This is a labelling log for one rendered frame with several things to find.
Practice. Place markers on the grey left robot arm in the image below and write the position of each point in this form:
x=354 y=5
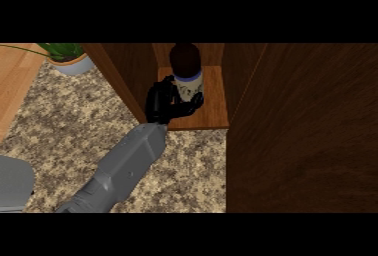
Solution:
x=127 y=160

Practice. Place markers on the green leafy plant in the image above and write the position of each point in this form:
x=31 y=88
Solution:
x=66 y=49

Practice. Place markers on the grey rounded appliance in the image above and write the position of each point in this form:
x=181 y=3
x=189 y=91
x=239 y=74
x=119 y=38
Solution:
x=14 y=183

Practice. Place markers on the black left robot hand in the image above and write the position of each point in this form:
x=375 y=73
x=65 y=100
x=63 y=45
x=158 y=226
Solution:
x=158 y=103

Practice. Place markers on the dark wine bottle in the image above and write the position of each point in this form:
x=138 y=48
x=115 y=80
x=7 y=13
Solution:
x=186 y=60

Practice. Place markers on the dark brown cabinet door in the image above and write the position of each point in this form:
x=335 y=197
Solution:
x=304 y=133

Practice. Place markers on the pale grey plant pot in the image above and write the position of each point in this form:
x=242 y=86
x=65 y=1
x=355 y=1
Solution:
x=73 y=66

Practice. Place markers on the brown wooden cabinet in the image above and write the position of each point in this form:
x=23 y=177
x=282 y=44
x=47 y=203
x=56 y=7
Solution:
x=211 y=110

